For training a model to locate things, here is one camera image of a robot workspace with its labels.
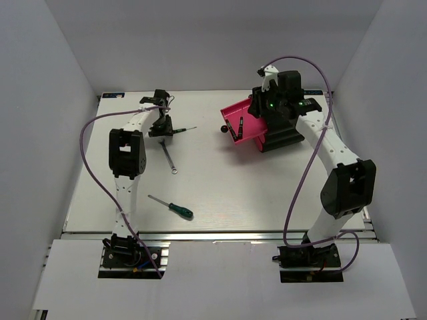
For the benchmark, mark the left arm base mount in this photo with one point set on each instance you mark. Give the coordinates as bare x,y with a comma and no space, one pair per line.
119,266

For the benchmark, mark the blue corner label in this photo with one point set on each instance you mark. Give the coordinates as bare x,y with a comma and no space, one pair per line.
113,95
313,93

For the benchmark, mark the black drawer cabinet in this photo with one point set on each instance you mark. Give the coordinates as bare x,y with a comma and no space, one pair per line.
282,132

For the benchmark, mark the pink top drawer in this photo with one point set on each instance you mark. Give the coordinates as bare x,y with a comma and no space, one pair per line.
254,129

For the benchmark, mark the silver combination wrench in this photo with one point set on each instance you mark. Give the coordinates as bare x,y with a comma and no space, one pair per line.
174,170

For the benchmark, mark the blue corner label left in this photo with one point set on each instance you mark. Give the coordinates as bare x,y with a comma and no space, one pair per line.
113,95

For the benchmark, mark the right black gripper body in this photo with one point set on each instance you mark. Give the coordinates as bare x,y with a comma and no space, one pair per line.
268,102

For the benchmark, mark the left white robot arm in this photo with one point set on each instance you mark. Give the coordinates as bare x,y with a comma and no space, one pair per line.
127,160

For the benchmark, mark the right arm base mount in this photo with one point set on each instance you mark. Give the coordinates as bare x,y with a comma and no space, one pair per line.
309,265

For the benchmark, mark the small green precision screwdriver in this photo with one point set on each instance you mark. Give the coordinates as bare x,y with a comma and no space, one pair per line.
181,130

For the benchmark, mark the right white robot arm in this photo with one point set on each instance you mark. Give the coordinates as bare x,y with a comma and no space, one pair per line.
350,183

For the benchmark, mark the large green-handled screwdriver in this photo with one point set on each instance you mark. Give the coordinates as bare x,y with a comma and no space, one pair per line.
183,212

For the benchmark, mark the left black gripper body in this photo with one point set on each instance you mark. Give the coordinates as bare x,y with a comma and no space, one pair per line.
162,126

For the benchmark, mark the blue corner label right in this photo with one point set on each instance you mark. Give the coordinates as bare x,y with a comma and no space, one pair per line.
313,93

